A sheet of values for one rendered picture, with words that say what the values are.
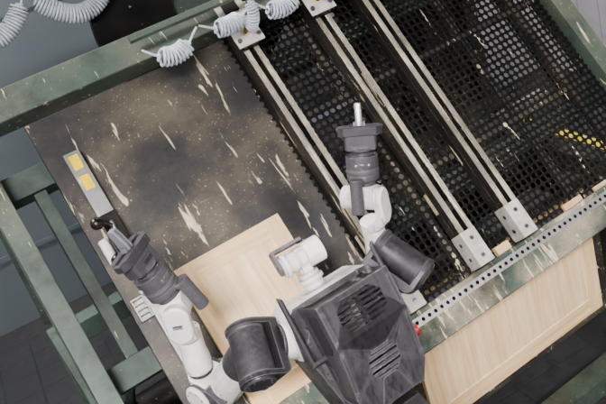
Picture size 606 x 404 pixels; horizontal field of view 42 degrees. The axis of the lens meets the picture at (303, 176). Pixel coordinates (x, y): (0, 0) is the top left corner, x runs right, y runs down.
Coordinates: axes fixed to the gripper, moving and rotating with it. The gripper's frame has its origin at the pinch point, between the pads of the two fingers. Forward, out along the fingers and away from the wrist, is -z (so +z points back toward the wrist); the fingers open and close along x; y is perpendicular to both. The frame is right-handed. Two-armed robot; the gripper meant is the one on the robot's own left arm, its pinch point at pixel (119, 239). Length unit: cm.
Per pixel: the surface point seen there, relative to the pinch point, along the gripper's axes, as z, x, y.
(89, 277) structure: 22, 19, -49
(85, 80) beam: -21, 59, -40
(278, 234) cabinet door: 47, 52, -9
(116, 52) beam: -21, 71, -35
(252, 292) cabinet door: 52, 34, -14
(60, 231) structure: 8, 26, -55
